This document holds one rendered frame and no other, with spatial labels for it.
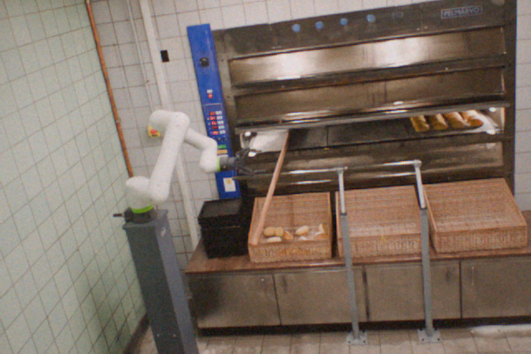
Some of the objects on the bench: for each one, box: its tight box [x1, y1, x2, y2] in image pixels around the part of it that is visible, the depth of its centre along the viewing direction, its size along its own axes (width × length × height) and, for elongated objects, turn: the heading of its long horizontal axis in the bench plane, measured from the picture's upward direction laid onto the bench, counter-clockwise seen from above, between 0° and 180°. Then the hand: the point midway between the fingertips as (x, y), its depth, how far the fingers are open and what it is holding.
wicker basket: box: [248, 192, 334, 264], centre depth 373 cm, size 49×56×28 cm
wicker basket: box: [335, 186, 421, 258], centre depth 362 cm, size 49×56×28 cm
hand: (261, 161), depth 326 cm, fingers open, 13 cm apart
